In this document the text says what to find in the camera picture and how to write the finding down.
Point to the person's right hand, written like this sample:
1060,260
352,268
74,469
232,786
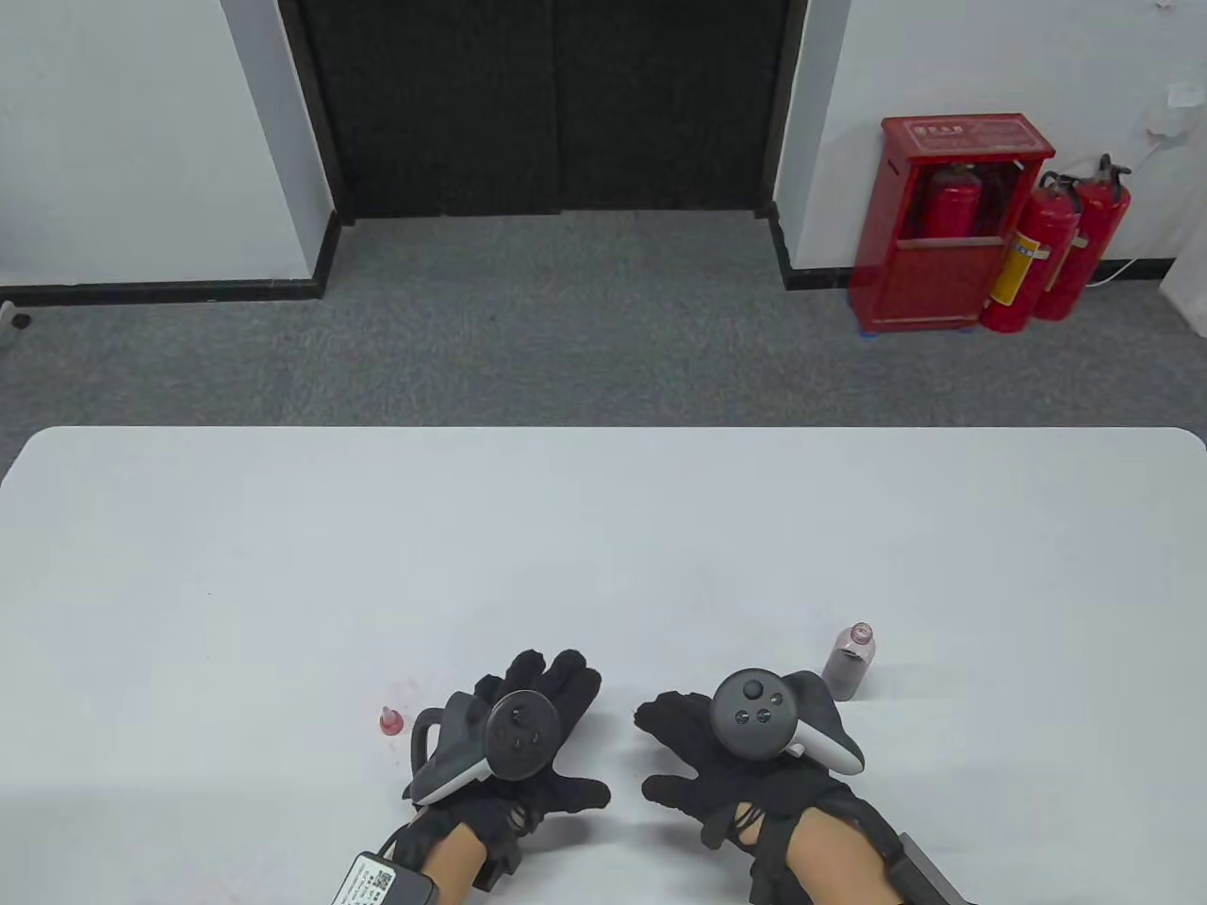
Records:
688,745

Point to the person's left hand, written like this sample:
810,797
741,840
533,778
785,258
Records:
566,683

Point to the clear soy sauce bottle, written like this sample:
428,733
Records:
846,674

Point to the red pointed bottle cap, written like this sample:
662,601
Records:
390,724

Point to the person's left forearm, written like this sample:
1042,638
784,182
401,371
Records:
453,863

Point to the person's right forearm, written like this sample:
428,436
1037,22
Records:
830,867

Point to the grey right hand controller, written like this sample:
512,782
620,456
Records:
750,712

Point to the red fire extinguisher cabinet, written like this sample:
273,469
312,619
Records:
929,283

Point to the black double door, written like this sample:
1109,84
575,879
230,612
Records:
547,104

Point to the red extinguisher inside cabinet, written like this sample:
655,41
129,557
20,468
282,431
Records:
948,207

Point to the red extinguisher with yellow label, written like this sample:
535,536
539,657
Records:
1033,245

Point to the white stand base with wheel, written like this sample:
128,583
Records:
19,320

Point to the plain red fire extinguisher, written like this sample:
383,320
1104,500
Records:
1099,222

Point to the white slanted board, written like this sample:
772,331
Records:
1190,302

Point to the black right wrist camera module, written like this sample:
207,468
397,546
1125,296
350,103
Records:
924,877

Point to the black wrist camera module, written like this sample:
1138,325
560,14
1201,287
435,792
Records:
924,877
377,886

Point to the black left wrist camera module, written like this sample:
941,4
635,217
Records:
377,886

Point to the white wall socket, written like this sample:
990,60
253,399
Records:
1182,94

